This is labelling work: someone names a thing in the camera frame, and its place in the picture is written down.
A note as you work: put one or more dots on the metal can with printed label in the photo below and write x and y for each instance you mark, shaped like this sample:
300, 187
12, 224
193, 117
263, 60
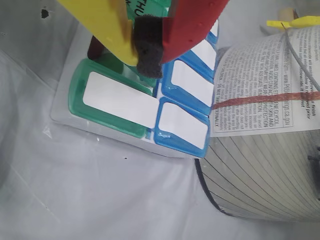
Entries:
262, 175

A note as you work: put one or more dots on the white tablecloth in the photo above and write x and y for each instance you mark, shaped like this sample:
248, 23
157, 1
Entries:
75, 187

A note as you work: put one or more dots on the weekly pill organizer box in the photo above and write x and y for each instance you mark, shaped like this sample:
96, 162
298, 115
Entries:
120, 100

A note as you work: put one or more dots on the red ball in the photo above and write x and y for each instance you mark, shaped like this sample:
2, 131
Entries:
94, 48

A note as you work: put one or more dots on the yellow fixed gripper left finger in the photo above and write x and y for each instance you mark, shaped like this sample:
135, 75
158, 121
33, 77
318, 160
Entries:
100, 22

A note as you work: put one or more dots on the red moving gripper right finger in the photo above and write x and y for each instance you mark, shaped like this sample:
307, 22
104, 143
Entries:
190, 27

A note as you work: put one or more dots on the yellow plastic piece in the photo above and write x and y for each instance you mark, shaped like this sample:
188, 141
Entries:
300, 22

